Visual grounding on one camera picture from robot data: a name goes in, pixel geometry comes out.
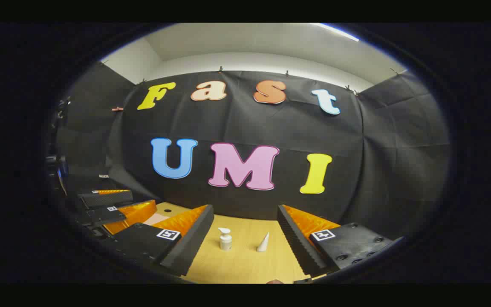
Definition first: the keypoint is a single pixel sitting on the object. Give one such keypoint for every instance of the white cone-shaped tube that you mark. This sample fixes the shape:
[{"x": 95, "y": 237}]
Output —
[{"x": 263, "y": 243}]

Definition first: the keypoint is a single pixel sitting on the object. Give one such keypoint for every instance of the white pump bottle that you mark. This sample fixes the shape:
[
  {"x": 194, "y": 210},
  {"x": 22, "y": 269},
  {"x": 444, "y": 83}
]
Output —
[{"x": 225, "y": 239}]

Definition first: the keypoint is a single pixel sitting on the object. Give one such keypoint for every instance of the black backdrop cloth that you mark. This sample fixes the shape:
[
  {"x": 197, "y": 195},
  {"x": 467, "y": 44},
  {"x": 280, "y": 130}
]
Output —
[{"x": 271, "y": 128}]

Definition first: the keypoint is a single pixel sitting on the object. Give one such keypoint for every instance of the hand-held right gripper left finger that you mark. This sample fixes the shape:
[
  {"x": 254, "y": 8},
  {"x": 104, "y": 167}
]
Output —
[{"x": 188, "y": 245}]

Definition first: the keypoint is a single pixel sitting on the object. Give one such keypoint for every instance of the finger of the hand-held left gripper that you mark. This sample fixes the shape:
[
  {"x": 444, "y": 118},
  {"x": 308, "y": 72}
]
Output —
[
  {"x": 132, "y": 215},
  {"x": 107, "y": 199}
]

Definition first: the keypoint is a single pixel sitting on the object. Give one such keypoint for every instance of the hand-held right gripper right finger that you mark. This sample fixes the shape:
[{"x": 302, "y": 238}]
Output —
[{"x": 298, "y": 245}]

